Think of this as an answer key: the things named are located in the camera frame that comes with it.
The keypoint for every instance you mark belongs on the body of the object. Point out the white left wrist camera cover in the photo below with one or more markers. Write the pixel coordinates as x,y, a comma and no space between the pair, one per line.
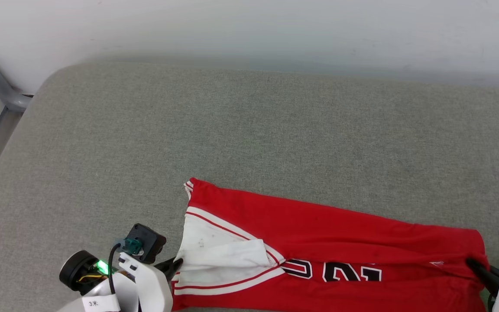
154,286

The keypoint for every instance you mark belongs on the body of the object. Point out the white paper label tag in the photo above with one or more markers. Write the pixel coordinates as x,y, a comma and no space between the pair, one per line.
98,303

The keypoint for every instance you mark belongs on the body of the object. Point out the red Bulls 23 jersey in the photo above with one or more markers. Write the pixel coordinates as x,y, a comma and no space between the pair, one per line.
340,234

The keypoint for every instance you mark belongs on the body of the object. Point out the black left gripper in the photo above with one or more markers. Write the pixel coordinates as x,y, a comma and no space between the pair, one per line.
78,271

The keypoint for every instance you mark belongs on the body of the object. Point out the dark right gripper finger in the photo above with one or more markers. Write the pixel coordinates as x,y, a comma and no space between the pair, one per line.
485,275

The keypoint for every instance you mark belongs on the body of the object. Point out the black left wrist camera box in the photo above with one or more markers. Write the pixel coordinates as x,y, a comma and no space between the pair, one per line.
150,242

